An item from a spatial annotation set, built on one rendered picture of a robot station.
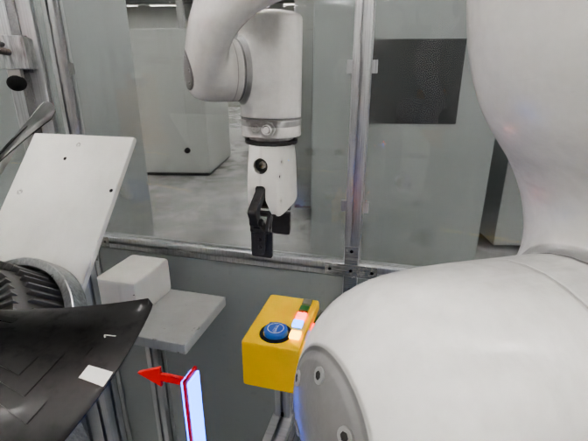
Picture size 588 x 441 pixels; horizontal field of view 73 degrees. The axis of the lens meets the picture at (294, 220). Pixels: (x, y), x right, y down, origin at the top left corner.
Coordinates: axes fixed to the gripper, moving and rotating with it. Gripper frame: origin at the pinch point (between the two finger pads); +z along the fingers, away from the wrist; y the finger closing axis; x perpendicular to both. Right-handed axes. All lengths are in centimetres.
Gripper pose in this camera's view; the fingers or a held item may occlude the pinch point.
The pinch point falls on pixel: (272, 238)
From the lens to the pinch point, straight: 62.5
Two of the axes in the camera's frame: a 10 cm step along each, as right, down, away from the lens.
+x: -9.6, -1.0, 2.5
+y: 2.7, -3.3, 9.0
